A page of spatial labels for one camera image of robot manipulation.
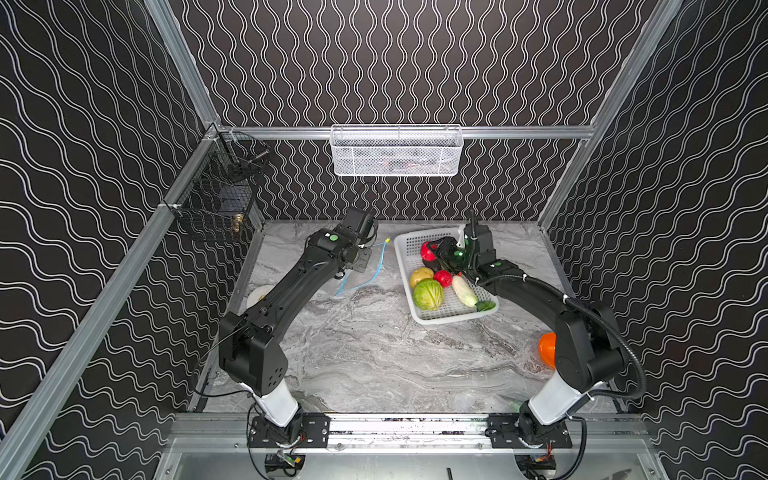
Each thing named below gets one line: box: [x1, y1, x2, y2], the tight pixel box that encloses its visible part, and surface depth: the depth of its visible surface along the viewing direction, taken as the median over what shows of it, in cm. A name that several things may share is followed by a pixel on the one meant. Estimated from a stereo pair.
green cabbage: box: [413, 278, 445, 311], surface depth 92 cm
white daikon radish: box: [452, 275, 478, 307], surface depth 95 cm
